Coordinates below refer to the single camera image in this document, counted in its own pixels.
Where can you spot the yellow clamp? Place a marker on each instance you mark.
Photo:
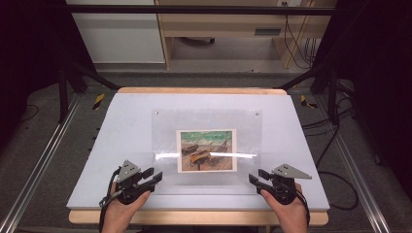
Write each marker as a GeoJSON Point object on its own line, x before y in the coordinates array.
{"type": "Point", "coordinates": [98, 101]}
{"type": "Point", "coordinates": [306, 102]}

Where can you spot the black horizontal frame bar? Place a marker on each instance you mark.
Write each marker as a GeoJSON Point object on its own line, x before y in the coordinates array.
{"type": "Point", "coordinates": [194, 9]}

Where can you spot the painting print of boats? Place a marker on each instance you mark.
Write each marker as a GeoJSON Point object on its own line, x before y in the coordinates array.
{"type": "Point", "coordinates": [207, 150]}

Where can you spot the wooden table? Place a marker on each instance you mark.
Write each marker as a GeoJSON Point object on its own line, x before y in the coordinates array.
{"type": "Point", "coordinates": [194, 217]}

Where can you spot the aluminium floor rail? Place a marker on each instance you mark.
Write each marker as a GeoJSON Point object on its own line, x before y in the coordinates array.
{"type": "Point", "coordinates": [39, 165]}
{"type": "Point", "coordinates": [356, 171]}

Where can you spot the person's right hand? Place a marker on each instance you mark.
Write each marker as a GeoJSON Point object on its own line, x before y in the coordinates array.
{"type": "Point", "coordinates": [291, 216]}

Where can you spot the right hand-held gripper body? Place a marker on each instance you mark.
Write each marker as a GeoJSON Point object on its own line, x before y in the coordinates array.
{"type": "Point", "coordinates": [285, 187]}

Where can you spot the black metal stand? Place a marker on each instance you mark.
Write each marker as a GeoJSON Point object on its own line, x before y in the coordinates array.
{"type": "Point", "coordinates": [324, 77]}
{"type": "Point", "coordinates": [77, 77]}

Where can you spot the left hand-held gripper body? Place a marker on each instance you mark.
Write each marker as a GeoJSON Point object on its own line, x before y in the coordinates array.
{"type": "Point", "coordinates": [128, 181]}

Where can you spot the light wooden desk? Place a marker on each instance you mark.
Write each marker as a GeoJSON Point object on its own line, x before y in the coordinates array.
{"type": "Point", "coordinates": [223, 22]}

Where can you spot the clear acrylic picture frame panel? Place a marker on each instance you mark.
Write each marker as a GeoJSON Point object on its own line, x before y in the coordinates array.
{"type": "Point", "coordinates": [168, 129]}

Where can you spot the black curtain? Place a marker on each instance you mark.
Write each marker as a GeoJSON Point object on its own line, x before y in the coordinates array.
{"type": "Point", "coordinates": [29, 48]}
{"type": "Point", "coordinates": [379, 81]}

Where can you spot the yellow clamp left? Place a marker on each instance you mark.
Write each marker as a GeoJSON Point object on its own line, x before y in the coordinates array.
{"type": "Point", "coordinates": [98, 101]}

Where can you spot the person's left hand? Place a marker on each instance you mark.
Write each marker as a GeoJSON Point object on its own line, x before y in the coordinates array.
{"type": "Point", "coordinates": [118, 216]}

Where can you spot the white cabinet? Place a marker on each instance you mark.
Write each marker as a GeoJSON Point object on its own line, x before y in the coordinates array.
{"type": "Point", "coordinates": [120, 35]}

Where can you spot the white table cover sheet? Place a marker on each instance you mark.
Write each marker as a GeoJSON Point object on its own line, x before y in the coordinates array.
{"type": "Point", "coordinates": [129, 129]}

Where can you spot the yellow clamp right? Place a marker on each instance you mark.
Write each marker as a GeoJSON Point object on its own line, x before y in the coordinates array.
{"type": "Point", "coordinates": [306, 102]}

